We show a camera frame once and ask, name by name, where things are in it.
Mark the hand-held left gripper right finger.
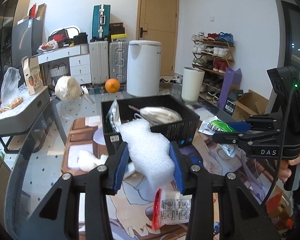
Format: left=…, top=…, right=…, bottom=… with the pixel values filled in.
left=169, top=141, right=282, bottom=240

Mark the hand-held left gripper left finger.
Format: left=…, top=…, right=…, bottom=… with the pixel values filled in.
left=19, top=141, right=129, bottom=240

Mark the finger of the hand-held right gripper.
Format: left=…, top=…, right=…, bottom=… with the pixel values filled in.
left=226, top=112, right=284, bottom=132
left=212, top=129, right=284, bottom=146

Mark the white foam sheet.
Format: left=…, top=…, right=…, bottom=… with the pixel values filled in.
left=118, top=119, right=177, bottom=193

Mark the black cardboard box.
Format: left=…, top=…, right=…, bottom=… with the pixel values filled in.
left=101, top=94, right=200, bottom=157

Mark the person's right hand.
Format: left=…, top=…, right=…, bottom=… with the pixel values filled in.
left=277, top=148, right=300, bottom=182

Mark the open cardboard box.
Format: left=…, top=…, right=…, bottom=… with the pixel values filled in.
left=232, top=89, right=269, bottom=122

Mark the dark green shoe box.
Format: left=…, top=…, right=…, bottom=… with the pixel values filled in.
left=225, top=91, right=243, bottom=113

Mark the white round lid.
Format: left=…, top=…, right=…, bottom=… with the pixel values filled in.
left=93, top=127, right=108, bottom=146

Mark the red-zip clear bag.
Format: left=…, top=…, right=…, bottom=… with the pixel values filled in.
left=151, top=189, right=192, bottom=230

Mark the purple bag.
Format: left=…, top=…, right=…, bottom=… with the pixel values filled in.
left=217, top=67, right=241, bottom=110

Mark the white square cloth pad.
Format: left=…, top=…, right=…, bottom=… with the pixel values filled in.
left=67, top=145, right=95, bottom=170

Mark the printed desk mat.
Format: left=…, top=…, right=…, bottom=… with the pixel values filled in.
left=61, top=116, right=285, bottom=240

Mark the white paper sheet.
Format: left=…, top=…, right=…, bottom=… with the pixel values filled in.
left=85, top=116, right=103, bottom=127

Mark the white trash can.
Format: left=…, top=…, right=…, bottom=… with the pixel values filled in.
left=181, top=67, right=205, bottom=102

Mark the wooden shoe rack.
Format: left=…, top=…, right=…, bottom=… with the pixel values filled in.
left=191, top=32, right=235, bottom=104

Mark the group of sneakers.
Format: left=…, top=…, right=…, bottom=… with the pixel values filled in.
left=191, top=32, right=234, bottom=103

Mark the orange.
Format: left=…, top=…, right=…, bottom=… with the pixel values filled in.
left=105, top=78, right=121, bottom=93

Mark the dark window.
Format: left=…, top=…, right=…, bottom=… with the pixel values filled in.
left=281, top=0, right=300, bottom=88

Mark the wrapped napa cabbage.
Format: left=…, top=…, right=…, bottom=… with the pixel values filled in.
left=54, top=76, right=81, bottom=102

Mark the white cylindrical appliance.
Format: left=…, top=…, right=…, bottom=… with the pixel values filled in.
left=126, top=40, right=162, bottom=97

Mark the white suitcase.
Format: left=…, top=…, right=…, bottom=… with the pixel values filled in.
left=89, top=40, right=110, bottom=85

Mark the white desk with drawers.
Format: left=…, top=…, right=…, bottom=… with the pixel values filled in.
left=37, top=44, right=92, bottom=85

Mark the white woven basket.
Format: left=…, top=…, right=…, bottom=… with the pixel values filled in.
left=49, top=64, right=70, bottom=84

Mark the grey side table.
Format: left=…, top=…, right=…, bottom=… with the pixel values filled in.
left=0, top=86, right=67, bottom=155

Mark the printed cardboard fruit box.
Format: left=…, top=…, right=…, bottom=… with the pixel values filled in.
left=21, top=55, right=43, bottom=95

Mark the black yellow box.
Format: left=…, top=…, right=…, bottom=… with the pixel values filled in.
left=110, top=33, right=127, bottom=42

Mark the clear bag of fruit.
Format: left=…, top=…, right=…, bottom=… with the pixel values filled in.
left=0, top=67, right=28, bottom=114

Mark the black bag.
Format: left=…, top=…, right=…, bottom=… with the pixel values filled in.
left=72, top=32, right=88, bottom=45

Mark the black flat box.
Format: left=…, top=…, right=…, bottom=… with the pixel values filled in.
left=109, top=22, right=125, bottom=34

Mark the wooden door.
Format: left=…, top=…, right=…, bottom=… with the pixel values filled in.
left=135, top=0, right=180, bottom=77

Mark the plastic bag of food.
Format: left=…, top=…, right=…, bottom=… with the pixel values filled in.
left=39, top=41, right=58, bottom=52

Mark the red black shoe box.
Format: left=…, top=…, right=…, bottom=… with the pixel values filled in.
left=48, top=29, right=68, bottom=43

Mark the white rounded chair back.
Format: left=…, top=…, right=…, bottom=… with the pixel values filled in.
left=50, top=25, right=80, bottom=38

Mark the teal suitcase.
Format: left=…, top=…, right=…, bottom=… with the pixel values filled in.
left=92, top=4, right=111, bottom=40

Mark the grey fridge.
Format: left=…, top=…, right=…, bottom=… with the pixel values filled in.
left=11, top=18, right=43, bottom=67

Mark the flat cardboard piece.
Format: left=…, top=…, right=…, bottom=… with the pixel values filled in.
left=37, top=3, right=47, bottom=22

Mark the dark glass wardrobe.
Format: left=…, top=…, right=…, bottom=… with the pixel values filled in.
left=0, top=0, right=32, bottom=100

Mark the red gift box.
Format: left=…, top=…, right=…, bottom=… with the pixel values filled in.
left=28, top=3, right=37, bottom=19

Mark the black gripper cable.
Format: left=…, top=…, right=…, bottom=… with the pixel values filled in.
left=264, top=87, right=300, bottom=204

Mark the white handled knife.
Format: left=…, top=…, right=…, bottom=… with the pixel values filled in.
left=81, top=86, right=95, bottom=104

